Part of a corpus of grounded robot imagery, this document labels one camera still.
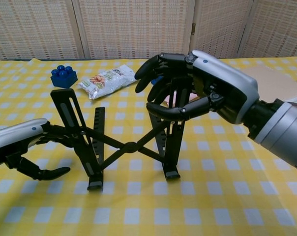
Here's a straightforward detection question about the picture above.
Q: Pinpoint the beige woven folding screen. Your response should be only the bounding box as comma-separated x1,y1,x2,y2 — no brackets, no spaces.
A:
0,0,297,61

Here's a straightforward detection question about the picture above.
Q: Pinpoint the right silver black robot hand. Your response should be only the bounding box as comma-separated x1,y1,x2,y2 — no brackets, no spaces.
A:
134,50,260,125

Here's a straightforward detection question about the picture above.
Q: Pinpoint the blue toy building block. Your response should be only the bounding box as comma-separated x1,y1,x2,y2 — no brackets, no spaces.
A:
50,65,78,89

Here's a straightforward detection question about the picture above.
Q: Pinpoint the pink wet wipes pack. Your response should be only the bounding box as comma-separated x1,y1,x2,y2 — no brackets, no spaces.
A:
163,92,199,109

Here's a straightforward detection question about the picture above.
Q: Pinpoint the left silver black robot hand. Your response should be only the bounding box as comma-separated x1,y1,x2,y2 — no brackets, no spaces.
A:
0,118,71,181

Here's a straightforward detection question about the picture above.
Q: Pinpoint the blue rolled pouch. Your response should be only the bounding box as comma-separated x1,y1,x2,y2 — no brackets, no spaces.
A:
151,75,164,86

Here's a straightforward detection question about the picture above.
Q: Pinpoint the yellow white checkered tablecloth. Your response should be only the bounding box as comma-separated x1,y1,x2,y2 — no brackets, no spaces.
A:
0,55,297,236

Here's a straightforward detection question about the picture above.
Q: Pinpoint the black folding laptop stand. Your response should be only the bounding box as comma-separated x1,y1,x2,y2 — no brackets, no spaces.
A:
50,78,188,191

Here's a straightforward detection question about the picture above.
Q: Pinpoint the white nut snack bag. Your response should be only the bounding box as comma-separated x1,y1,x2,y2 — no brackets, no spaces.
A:
77,64,137,100

